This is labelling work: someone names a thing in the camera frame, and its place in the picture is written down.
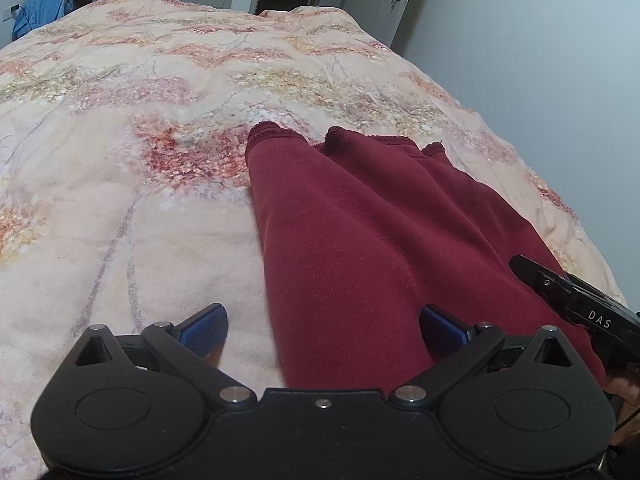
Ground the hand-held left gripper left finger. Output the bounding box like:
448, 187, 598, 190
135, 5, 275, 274
73, 302, 258, 408

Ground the floral peach bed blanket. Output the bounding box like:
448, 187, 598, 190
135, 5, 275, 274
0, 0, 629, 476

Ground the white room door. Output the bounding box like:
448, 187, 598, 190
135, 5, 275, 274
345, 0, 442, 54

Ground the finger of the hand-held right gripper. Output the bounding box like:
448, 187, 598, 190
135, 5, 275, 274
509, 254, 571, 311

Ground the dark red knit sweater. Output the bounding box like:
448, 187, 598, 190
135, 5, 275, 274
245, 122, 609, 397

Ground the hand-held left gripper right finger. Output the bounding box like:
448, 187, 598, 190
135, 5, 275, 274
390, 304, 573, 407

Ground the blue hanging garment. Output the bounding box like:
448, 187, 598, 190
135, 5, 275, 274
12, 0, 76, 42

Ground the person's right hand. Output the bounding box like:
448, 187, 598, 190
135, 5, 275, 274
605, 371, 640, 448

